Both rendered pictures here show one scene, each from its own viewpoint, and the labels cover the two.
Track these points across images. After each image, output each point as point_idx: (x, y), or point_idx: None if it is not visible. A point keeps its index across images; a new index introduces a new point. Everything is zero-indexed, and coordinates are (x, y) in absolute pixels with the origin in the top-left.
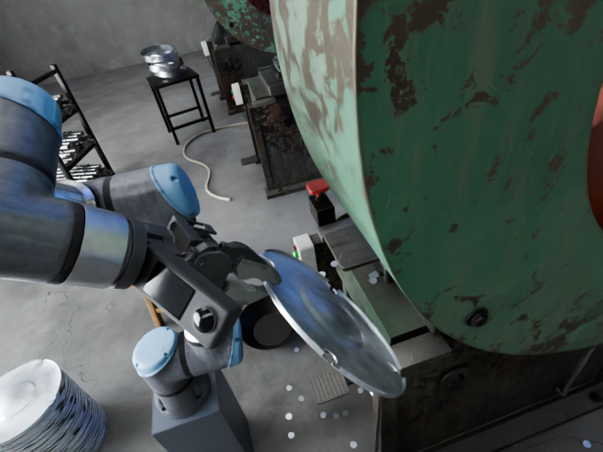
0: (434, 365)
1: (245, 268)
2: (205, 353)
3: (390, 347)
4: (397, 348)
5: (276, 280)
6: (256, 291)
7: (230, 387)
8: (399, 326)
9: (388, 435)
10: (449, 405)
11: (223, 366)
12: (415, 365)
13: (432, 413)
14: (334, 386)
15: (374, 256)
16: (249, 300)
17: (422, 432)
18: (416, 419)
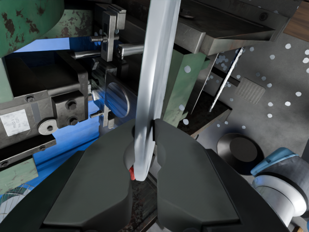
0: (182, 20)
1: (88, 192)
2: (305, 182)
3: (189, 49)
4: (186, 44)
5: (128, 121)
6: (159, 140)
7: (304, 149)
8: (174, 56)
9: (250, 30)
10: (207, 15)
11: (300, 159)
12: (188, 25)
13: (218, 20)
14: (247, 87)
15: (137, 99)
16: (188, 142)
17: (234, 21)
18: (227, 24)
